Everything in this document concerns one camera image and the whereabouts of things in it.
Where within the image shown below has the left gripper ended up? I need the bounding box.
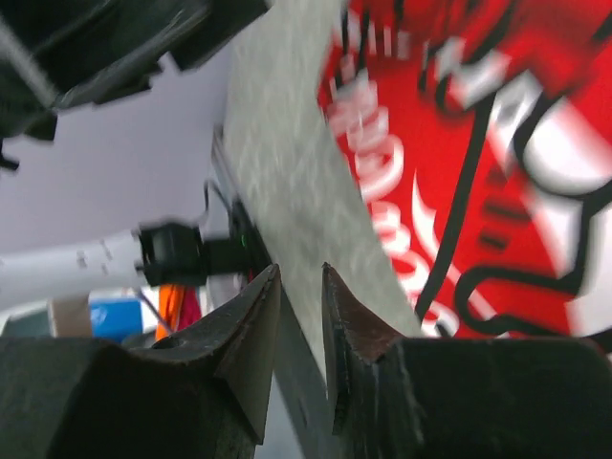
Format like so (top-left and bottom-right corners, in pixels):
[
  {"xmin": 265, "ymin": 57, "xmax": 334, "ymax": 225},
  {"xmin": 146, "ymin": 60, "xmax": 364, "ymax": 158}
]
[{"xmin": 1, "ymin": 0, "xmax": 269, "ymax": 142}]

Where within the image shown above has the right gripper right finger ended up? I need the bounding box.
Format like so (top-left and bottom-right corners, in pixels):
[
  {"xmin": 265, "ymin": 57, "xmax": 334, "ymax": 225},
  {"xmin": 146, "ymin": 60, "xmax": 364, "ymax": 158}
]
[{"xmin": 321, "ymin": 265, "xmax": 611, "ymax": 458}]

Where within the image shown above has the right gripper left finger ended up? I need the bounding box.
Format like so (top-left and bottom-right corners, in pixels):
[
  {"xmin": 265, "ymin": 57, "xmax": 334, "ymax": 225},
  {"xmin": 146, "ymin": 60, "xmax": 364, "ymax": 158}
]
[{"xmin": 1, "ymin": 264, "xmax": 281, "ymax": 458}]

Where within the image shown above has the white t-shirt with red print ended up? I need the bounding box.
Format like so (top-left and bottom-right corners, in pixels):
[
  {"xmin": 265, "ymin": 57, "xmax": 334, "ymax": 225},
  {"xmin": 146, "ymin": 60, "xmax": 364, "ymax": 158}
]
[{"xmin": 317, "ymin": 1, "xmax": 611, "ymax": 351}]

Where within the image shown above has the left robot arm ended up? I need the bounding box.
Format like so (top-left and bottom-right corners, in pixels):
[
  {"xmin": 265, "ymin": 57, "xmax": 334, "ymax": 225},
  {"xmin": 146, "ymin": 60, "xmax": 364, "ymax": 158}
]
[{"xmin": 1, "ymin": 1, "xmax": 269, "ymax": 307}]

